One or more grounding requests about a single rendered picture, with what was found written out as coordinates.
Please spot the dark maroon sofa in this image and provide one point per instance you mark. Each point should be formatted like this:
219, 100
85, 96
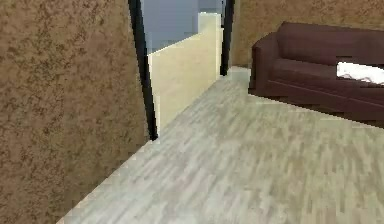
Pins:
300, 63

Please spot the white cloth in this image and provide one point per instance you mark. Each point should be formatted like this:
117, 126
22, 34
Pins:
361, 71

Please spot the black door frame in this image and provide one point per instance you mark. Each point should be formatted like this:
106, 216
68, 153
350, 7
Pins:
144, 70

